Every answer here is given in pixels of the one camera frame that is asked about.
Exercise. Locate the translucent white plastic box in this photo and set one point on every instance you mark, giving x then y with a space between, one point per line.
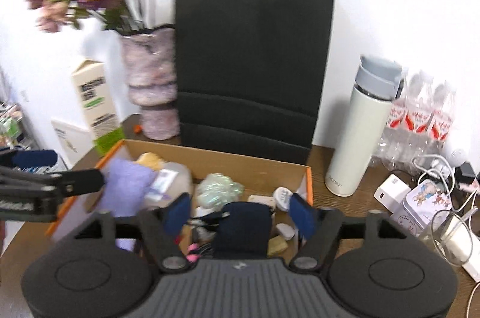
173 180

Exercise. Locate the small white earbud case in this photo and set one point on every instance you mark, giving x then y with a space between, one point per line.
287 231

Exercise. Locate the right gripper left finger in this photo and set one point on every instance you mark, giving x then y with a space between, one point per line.
160 227

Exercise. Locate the white usb charger block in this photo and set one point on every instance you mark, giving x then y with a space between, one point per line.
391 193

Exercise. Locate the yellow white plush toy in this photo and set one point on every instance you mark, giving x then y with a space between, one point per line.
151 161

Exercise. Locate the white round plastic lid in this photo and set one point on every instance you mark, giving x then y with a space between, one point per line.
281 197

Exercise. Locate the white green milk carton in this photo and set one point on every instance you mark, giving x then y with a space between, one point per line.
97 105

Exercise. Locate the wire storage rack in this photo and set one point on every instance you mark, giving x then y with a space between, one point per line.
14 128

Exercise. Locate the clear water bottle middle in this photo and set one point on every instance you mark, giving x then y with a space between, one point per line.
418 104

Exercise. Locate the black paper bag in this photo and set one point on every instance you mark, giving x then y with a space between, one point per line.
250 74

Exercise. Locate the white thermos bottle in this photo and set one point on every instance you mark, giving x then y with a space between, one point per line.
377 85

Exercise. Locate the purple marbled vase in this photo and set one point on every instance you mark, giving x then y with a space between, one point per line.
150 72

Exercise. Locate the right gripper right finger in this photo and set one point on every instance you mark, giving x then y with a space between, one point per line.
320 228

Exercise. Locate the white board against wall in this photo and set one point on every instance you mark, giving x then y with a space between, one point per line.
75 142

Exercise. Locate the white power strip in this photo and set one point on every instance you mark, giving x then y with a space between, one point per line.
462 247

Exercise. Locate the white printed tin box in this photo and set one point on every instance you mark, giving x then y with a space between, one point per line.
418 207

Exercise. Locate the clear water bottle left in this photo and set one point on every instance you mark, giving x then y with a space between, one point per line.
392 141

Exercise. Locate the purple fabric drawstring bag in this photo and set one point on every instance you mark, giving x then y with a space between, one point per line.
127 183

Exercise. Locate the iridescent green ball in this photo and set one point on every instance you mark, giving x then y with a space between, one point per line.
217 190

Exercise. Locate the clear drinking glass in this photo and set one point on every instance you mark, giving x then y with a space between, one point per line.
434 233

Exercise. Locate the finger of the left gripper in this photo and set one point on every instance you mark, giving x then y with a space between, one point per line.
17 183
25 159

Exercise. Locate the navy blue zip pouch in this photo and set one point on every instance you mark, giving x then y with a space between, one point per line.
243 234

